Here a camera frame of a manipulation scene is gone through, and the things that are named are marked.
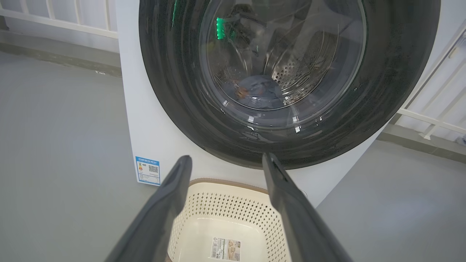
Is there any white metal railing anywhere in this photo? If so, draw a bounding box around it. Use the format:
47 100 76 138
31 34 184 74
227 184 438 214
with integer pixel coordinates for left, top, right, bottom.
395 28 466 141
0 0 119 39

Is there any dark round washing machine door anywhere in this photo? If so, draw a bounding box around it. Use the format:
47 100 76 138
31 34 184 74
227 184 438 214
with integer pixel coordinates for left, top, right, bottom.
138 0 441 170

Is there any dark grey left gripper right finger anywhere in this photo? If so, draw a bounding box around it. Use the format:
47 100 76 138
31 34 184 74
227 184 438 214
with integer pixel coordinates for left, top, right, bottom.
262 152 354 262

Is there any blue printed garment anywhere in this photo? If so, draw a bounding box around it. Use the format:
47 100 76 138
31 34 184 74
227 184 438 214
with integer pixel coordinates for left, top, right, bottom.
221 74 287 110

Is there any cream perforated laundry basket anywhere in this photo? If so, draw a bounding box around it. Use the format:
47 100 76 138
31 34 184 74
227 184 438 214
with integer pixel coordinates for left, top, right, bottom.
165 178 309 262

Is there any white washing machine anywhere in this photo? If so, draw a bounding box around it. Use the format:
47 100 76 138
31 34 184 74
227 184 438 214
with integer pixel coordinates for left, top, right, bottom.
114 0 466 209

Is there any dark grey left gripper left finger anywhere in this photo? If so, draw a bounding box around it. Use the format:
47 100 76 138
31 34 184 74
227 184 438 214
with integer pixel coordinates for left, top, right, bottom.
105 155 193 262

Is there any blue energy label sticker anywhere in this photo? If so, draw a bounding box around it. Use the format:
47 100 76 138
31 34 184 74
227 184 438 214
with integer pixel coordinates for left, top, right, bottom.
135 156 161 186

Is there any steel perforated drum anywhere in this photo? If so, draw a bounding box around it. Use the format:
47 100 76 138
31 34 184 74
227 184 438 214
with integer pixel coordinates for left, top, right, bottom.
202 0 366 110

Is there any barcode label sticker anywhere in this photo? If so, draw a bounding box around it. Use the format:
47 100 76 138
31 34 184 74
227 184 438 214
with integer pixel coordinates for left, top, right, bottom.
211 236 242 262

